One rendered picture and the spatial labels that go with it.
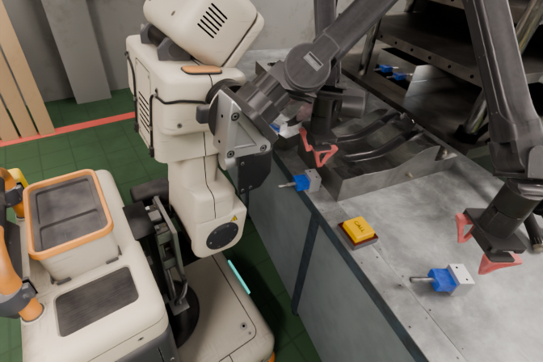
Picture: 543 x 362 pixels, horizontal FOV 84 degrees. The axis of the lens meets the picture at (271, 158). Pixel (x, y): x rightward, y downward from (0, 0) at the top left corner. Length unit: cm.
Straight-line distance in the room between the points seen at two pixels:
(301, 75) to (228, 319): 99
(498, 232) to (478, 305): 24
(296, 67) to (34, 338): 69
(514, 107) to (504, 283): 48
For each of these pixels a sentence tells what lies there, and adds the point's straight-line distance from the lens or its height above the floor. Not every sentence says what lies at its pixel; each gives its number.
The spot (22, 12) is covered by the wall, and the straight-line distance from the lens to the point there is 332.
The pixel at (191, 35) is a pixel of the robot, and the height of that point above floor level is 129.
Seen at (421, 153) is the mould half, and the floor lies 92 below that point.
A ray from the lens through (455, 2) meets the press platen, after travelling 163.
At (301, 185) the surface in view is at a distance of 92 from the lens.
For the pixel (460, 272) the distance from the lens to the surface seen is 86.
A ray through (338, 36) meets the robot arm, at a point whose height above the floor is 131.
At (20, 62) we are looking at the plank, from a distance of 289.
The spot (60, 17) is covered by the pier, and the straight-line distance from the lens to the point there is 316.
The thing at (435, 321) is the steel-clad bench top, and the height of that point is 80.
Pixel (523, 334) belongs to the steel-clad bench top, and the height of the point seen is 80.
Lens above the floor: 145
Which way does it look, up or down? 37 degrees down
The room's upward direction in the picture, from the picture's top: 5 degrees clockwise
